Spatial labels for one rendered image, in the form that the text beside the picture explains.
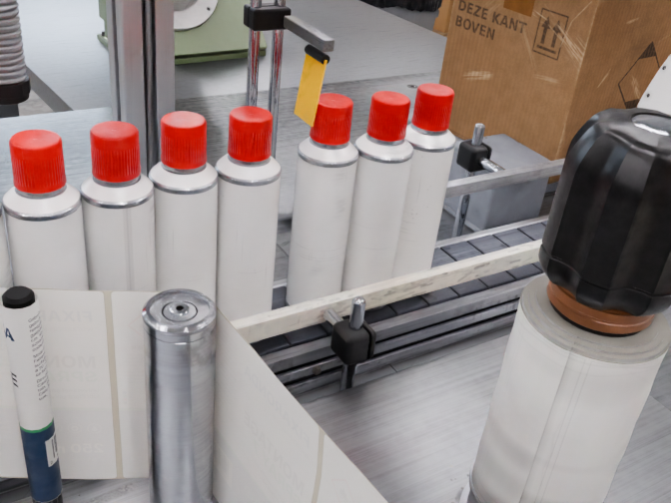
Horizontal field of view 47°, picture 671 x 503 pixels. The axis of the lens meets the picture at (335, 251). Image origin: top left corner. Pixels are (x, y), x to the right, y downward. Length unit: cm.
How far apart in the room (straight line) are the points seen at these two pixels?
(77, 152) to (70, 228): 57
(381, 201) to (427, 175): 5
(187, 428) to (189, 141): 22
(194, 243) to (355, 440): 20
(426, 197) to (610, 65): 48
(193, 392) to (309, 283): 29
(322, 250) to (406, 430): 17
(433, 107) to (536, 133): 45
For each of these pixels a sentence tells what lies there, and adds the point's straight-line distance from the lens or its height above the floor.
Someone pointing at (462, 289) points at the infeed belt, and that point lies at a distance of 79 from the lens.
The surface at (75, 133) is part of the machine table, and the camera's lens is 119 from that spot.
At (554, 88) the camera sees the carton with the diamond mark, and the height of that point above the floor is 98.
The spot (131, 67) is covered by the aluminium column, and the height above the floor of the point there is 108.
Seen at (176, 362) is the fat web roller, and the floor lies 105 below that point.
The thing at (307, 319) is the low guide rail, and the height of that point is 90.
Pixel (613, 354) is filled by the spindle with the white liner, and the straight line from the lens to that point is 43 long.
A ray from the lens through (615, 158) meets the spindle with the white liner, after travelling 39.
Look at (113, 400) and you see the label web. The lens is 47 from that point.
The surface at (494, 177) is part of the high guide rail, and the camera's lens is 84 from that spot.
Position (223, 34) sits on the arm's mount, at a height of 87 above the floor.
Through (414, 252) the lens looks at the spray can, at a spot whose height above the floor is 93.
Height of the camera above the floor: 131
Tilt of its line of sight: 32 degrees down
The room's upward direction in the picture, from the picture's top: 7 degrees clockwise
